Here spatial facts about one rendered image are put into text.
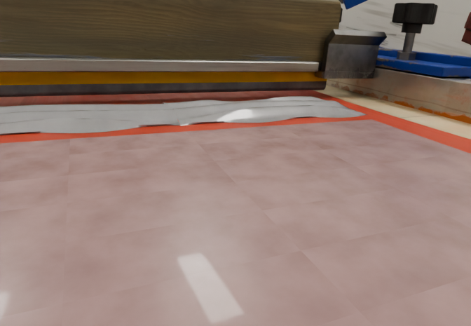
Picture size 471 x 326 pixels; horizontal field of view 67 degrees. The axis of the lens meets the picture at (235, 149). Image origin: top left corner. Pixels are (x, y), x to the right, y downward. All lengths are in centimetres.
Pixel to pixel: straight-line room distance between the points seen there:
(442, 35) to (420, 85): 222
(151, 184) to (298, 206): 7
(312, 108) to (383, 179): 14
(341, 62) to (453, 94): 12
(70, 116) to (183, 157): 11
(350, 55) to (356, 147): 20
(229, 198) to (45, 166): 10
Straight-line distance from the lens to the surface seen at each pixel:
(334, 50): 42
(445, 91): 40
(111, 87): 36
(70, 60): 33
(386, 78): 45
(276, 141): 24
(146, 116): 28
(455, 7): 262
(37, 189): 18
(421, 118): 38
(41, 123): 27
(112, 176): 19
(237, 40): 37
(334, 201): 17
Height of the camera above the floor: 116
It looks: 27 degrees down
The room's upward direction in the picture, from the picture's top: 7 degrees clockwise
